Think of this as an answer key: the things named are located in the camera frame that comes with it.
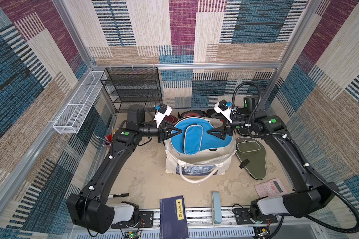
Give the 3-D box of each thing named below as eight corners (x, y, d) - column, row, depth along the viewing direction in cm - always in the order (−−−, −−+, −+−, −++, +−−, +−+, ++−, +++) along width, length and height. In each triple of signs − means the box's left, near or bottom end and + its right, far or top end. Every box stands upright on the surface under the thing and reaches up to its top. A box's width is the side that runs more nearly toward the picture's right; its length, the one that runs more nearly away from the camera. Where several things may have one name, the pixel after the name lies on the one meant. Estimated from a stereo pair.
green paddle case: (243, 179, 88) (245, 177, 85) (232, 140, 105) (234, 137, 102) (273, 179, 87) (276, 177, 85) (258, 139, 105) (260, 137, 102)
